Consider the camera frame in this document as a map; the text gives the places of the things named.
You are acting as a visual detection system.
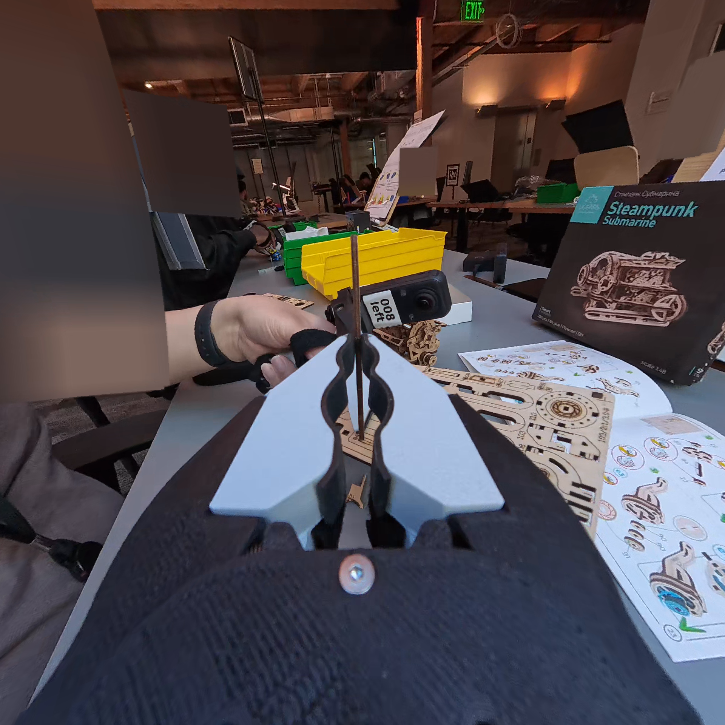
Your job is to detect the black wrist band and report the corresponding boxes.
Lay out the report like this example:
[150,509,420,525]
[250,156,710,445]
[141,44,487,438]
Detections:
[194,300,230,368]

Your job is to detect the person's left forearm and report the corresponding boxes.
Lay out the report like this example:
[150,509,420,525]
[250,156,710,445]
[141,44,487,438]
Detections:
[164,306,200,380]

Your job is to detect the background wooden table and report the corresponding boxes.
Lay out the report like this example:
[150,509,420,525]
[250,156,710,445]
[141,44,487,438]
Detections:
[427,195,578,256]

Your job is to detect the black model kit box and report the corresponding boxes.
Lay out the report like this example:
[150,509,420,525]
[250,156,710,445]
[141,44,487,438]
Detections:
[532,180,725,386]

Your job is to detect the person's left hand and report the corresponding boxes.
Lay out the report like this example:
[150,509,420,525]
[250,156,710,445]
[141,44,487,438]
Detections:
[210,295,341,392]

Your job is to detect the white instruction booklet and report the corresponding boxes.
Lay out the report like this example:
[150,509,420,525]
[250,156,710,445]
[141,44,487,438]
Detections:
[458,340,725,663]

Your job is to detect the plywood sheet with long slots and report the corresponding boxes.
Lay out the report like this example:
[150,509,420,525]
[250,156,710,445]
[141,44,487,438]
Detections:
[338,365,617,541]

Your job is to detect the black foam panel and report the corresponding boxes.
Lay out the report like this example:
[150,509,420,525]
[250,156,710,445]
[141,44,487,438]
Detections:
[562,100,635,155]

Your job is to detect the beige rounded panel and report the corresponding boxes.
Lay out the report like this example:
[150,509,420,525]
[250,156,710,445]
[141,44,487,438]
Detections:
[573,145,641,191]

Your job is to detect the partly built wooden model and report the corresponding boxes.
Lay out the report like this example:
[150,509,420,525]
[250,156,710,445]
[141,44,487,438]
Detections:
[373,319,447,370]

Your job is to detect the yellow plastic bin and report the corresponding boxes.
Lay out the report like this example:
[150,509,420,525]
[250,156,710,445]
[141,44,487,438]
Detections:
[300,227,448,270]
[303,258,445,287]
[309,275,443,301]

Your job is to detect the white cardboard tray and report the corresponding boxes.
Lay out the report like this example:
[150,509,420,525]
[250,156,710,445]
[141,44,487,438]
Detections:
[439,289,474,325]

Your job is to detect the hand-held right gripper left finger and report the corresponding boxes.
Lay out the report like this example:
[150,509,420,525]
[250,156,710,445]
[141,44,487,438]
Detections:
[208,333,359,550]

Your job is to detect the plywood sheet with round holes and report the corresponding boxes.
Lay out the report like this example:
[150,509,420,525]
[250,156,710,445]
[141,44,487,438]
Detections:
[244,292,316,310]

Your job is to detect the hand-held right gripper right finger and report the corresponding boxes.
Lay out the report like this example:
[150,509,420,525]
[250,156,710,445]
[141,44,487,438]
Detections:
[362,333,506,549]

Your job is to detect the pointed wooden stick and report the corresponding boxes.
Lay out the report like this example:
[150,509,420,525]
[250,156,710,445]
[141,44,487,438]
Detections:
[349,233,368,443]

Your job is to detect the black strap with buckle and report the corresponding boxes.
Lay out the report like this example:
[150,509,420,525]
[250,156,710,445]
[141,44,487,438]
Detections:
[0,498,104,583]

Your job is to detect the white instruction poster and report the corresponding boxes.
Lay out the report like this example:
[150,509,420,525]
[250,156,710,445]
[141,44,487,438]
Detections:
[367,109,446,223]

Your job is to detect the person's grey clothed torso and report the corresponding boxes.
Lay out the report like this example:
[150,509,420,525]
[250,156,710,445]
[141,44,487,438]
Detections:
[0,401,126,725]

